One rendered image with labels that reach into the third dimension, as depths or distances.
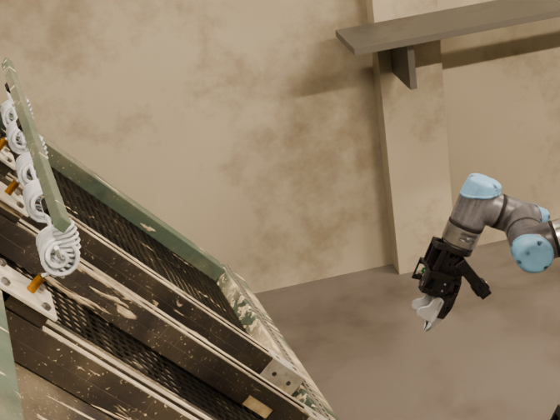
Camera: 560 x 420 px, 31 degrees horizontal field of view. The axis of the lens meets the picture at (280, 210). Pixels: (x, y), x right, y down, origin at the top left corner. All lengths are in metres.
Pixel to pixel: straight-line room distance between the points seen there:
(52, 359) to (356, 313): 3.24
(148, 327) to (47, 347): 0.58
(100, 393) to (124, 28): 3.00
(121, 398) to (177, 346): 0.53
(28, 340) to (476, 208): 0.95
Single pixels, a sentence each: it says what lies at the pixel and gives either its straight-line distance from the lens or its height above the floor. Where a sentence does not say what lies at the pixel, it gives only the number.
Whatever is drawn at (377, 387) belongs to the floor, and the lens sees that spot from 4.34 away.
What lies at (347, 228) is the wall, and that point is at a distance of 5.09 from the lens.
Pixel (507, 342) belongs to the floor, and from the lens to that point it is 4.57.
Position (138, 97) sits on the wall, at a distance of 4.68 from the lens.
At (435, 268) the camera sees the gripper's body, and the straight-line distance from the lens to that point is 2.16.
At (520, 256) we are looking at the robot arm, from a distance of 2.01.
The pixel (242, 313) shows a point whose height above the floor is 0.89.
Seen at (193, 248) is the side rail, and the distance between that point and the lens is 3.38.
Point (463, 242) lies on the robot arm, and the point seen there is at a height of 1.52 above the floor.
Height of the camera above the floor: 2.52
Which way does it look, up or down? 25 degrees down
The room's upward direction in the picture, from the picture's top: 9 degrees counter-clockwise
